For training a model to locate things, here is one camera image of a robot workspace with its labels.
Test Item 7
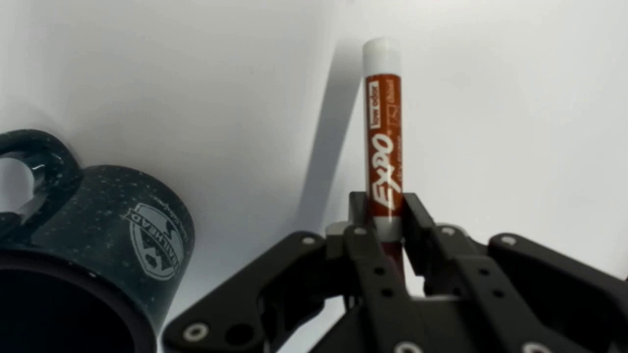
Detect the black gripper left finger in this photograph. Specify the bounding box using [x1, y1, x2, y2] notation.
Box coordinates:
[162, 193, 425, 353]

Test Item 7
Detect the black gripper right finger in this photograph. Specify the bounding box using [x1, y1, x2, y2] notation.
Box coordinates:
[401, 195, 628, 353]

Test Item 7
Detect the red Expo marker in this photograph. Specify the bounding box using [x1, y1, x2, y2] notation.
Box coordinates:
[362, 38, 403, 265]

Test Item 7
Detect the dark green speckled mug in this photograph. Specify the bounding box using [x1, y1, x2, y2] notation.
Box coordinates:
[0, 130, 193, 353]

